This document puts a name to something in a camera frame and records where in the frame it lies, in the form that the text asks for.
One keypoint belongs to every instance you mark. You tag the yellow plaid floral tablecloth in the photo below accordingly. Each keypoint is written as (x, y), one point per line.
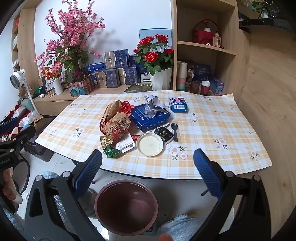
(208, 139)

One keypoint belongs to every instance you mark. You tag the black plastic fork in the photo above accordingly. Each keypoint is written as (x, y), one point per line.
(175, 133)

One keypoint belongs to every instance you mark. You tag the dark picture box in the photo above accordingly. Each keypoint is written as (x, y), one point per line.
(189, 78)

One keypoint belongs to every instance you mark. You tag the red paper cup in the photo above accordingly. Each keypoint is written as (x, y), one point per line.
(205, 89)

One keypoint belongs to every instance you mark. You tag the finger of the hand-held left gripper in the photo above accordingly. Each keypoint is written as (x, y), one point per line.
(9, 123)
(25, 136)

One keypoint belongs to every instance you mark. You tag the gold foil wrapper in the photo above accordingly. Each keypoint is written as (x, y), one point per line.
(106, 141)

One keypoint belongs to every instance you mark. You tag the white ribbed vase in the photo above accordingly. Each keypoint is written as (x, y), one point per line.
(57, 87)

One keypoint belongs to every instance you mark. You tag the red gift basket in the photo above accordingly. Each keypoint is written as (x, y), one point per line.
(203, 34)

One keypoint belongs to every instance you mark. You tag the stack of pastel cups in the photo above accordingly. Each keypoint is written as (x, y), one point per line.
(181, 76)

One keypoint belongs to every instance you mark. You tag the row of small brown bottles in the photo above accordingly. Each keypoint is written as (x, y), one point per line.
(50, 92)

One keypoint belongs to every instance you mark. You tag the black storage box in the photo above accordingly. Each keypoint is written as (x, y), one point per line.
(41, 143)

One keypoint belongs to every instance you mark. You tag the white green label box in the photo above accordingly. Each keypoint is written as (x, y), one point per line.
(62, 81)

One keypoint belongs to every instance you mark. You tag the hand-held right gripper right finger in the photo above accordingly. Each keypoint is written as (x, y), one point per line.
(205, 171)

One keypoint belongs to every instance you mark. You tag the blue gold marbled box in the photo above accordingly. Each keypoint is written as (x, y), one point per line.
(108, 78)
(128, 76)
(118, 59)

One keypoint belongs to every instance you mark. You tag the pink blossom arrangement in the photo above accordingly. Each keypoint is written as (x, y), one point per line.
(69, 34)

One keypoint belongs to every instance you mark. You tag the dark blue carton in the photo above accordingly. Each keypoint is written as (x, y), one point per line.
(133, 61)

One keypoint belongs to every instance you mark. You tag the white desk fan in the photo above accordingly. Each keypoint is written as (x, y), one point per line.
(17, 80)

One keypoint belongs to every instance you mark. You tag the red rose plant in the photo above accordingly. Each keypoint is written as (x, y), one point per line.
(152, 55)

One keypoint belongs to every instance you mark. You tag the dark speckled counter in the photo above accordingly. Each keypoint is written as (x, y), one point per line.
(266, 23)

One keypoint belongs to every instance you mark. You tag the brown plastic waste bin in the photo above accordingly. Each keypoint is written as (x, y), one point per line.
(124, 208)

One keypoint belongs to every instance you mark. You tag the round plastic lid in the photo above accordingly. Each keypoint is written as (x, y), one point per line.
(149, 144)

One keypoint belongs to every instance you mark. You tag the glass perfume bottle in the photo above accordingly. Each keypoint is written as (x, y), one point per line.
(217, 40)

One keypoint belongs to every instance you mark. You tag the large pale blue carton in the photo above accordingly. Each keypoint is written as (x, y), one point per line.
(144, 33)

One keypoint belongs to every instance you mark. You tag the brown paper food bag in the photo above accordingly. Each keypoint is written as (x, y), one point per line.
(113, 109)

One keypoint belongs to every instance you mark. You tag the grey white paper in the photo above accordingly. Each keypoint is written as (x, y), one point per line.
(151, 106)

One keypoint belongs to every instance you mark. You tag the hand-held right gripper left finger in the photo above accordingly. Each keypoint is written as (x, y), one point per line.
(91, 166)

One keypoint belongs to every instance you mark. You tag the purple blue small box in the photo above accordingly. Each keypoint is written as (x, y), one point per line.
(217, 87)

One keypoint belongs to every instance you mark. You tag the white faceted flower pot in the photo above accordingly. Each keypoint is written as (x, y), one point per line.
(160, 80)

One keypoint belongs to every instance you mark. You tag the wooden shelf unit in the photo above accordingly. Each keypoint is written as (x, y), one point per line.
(231, 27)

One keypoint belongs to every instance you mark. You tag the pale flower bouquet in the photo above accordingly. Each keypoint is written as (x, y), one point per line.
(256, 5)

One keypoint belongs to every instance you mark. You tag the red white patterned cloth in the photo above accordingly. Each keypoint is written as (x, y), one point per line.
(13, 111)

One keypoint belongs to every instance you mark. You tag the white printed pouch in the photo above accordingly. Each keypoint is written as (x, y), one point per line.
(126, 143)

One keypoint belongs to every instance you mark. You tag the orange printed paper wrapper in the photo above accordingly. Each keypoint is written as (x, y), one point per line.
(115, 126)

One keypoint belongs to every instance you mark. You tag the bamboo fence planter box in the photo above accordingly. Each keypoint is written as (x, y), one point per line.
(79, 89)

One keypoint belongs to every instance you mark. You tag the blue tissue box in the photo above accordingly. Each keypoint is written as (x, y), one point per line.
(148, 122)

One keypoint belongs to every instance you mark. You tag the purple flower bunch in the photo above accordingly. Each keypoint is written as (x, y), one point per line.
(78, 74)

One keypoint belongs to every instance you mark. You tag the orange flower bunch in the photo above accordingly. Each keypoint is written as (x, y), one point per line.
(49, 73)

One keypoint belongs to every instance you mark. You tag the black tissue packet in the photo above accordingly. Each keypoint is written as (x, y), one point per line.
(164, 135)

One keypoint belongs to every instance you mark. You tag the small blue pink-print box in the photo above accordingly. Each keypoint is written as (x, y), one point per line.
(177, 104)

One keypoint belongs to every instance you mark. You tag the gold chocolate tray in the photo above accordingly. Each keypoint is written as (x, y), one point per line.
(138, 88)

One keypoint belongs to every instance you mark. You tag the person's right leg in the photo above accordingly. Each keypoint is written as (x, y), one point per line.
(182, 226)

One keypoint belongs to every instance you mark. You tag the brown cup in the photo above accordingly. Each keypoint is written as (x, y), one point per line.
(196, 88)

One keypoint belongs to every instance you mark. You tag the blue white printed carton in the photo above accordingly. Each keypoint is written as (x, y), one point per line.
(145, 76)

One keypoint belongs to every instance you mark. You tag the green foil wrapper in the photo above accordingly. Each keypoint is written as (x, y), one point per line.
(111, 152)

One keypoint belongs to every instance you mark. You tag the red foil wrapper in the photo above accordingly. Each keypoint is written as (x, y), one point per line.
(126, 107)

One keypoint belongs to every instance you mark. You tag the dark blue printed box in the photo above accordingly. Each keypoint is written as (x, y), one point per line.
(203, 69)

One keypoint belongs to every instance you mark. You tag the person's left hand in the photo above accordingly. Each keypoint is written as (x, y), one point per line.
(9, 178)

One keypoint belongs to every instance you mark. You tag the flat blue carry box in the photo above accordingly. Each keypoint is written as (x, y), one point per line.
(94, 68)

